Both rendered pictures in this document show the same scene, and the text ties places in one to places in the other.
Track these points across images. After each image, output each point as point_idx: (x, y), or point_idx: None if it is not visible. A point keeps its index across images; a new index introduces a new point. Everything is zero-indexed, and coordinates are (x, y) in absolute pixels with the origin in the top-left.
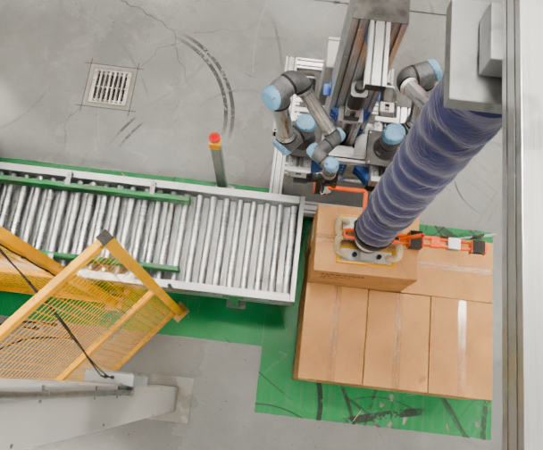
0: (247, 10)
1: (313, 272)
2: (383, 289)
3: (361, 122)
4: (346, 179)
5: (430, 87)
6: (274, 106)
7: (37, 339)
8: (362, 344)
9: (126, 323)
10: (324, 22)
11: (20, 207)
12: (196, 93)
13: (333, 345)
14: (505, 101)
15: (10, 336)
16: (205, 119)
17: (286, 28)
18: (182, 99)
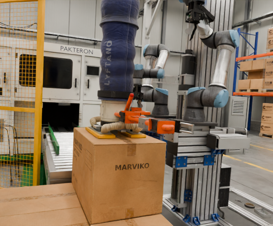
0: (240, 189)
1: (73, 138)
2: (85, 211)
3: (185, 90)
4: (187, 223)
5: (223, 41)
6: (143, 49)
7: (0, 36)
8: (13, 213)
9: (17, 123)
10: None
11: (72, 136)
12: None
13: (9, 200)
14: None
15: (11, 174)
16: (165, 191)
17: None
18: (167, 184)
